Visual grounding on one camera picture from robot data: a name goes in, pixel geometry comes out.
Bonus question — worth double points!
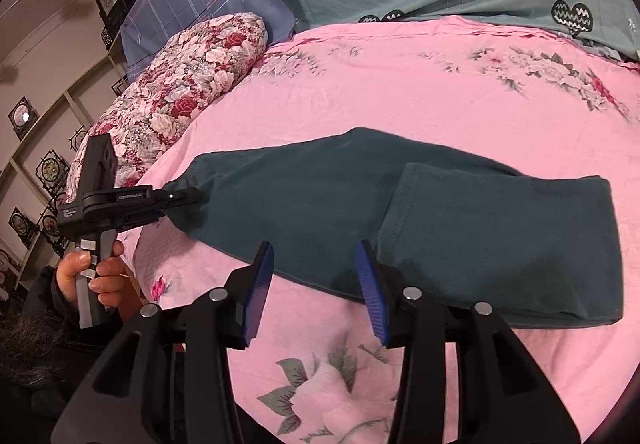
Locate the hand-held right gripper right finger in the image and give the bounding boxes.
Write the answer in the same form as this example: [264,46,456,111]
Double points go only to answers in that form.
[354,239,583,444]

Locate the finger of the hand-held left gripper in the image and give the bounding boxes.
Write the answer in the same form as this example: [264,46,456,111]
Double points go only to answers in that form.
[117,207,168,231]
[151,187,204,208]

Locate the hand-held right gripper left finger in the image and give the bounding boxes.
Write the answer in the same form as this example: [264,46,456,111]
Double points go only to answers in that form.
[50,240,276,444]

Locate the dark teal pants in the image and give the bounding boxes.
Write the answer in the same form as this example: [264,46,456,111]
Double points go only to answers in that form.
[162,127,625,330]

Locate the person's left forearm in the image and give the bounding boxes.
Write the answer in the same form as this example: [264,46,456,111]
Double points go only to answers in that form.
[20,267,83,327]

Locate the person's left hand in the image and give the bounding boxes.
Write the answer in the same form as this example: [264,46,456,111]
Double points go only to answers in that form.
[56,241,146,321]

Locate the round decorative plate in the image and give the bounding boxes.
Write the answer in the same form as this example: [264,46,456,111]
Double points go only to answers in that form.
[36,150,70,195]
[9,97,37,140]
[7,207,41,250]

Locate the wooden display shelf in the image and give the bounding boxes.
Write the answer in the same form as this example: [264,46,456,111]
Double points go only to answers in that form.
[0,49,126,285]

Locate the red rose floral quilt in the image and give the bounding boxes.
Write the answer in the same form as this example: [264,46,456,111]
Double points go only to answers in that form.
[65,12,268,210]

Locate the dark fur-trimmed jacket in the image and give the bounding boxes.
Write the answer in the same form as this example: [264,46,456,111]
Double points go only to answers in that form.
[0,269,121,444]

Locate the pink floral bedsheet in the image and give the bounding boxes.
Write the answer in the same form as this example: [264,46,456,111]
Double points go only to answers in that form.
[117,14,640,444]

